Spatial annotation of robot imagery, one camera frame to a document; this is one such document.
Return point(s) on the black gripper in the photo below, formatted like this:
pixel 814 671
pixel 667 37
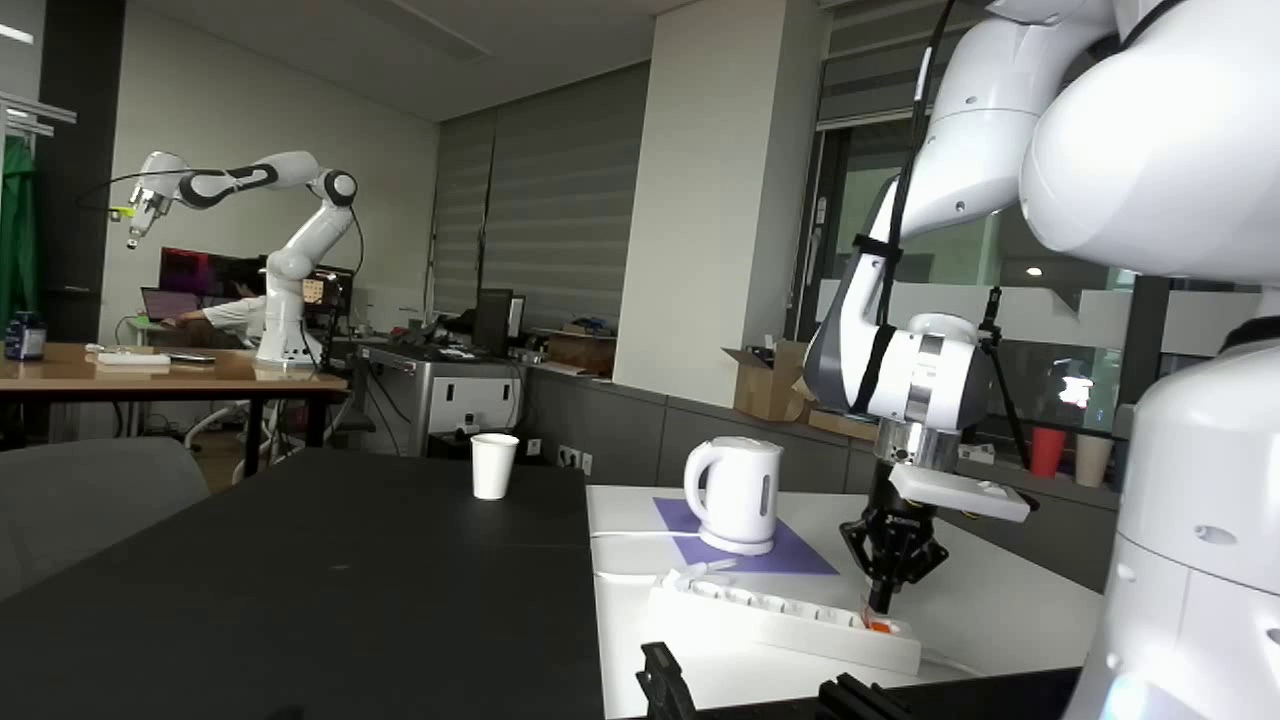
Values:
pixel 895 540

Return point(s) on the white power strip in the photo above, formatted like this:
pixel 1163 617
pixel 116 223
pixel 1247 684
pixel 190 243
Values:
pixel 727 615

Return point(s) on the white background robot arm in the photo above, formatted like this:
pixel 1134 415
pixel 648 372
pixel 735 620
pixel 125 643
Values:
pixel 274 312

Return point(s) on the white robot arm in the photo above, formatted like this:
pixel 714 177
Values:
pixel 1134 133

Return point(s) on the purple mat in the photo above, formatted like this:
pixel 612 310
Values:
pixel 790 555

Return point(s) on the white electric kettle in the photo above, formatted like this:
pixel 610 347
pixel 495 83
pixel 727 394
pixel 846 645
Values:
pixel 731 487

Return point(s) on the red paper cup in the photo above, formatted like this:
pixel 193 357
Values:
pixel 1046 451

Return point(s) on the open cardboard box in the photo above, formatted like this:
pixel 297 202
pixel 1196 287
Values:
pixel 770 380

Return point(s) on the beige paper cup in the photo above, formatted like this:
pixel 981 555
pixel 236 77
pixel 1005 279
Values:
pixel 1093 458

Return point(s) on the white paper cup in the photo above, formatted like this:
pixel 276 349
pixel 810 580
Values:
pixel 495 458

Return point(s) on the grey metal cabinet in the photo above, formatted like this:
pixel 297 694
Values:
pixel 411 405

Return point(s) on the black desk surface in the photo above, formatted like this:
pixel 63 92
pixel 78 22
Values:
pixel 329 585

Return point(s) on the grey chair back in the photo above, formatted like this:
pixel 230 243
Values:
pixel 69 500

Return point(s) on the wooden background table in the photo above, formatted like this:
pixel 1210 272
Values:
pixel 221 372

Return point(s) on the green cloth screen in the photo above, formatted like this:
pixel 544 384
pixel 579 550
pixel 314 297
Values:
pixel 16 230

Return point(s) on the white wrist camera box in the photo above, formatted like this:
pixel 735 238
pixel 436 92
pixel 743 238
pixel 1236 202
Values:
pixel 947 488

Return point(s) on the black clamp mount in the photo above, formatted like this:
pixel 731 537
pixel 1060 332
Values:
pixel 674 696

